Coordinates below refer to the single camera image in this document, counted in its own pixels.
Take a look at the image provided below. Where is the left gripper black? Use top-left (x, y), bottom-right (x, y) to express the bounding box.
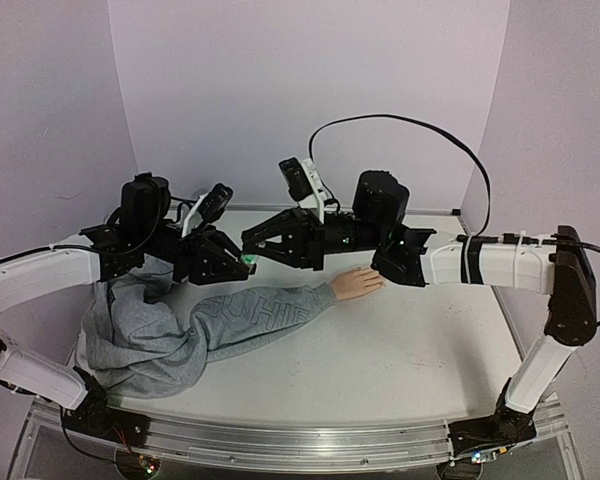
top-left (140, 220), bottom-right (252, 284)

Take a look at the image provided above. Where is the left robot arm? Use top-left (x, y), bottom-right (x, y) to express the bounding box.
top-left (0, 173), bottom-right (252, 437)

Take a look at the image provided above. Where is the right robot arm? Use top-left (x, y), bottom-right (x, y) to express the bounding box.
top-left (241, 170), bottom-right (597, 414)

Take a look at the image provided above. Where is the mannequin hand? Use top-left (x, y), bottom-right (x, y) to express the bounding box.
top-left (330, 267), bottom-right (386, 302)

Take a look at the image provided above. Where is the grey hoodie sweatshirt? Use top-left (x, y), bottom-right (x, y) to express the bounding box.
top-left (82, 260), bottom-right (337, 399)

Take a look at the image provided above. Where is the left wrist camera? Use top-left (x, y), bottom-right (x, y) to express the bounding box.
top-left (181, 183), bottom-right (234, 238)

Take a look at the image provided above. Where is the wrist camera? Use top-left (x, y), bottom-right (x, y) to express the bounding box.
top-left (279, 157), bottom-right (339, 223)
top-left (181, 183), bottom-right (234, 238)

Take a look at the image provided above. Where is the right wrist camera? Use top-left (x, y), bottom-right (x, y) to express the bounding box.
top-left (279, 157), bottom-right (339, 223)

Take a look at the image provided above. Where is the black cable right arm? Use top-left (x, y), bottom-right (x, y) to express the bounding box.
top-left (307, 114), bottom-right (600, 326)

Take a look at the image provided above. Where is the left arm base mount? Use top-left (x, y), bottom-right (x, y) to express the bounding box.
top-left (60, 366), bottom-right (150, 452)

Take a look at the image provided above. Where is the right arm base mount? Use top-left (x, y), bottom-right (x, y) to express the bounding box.
top-left (448, 384), bottom-right (536, 458)

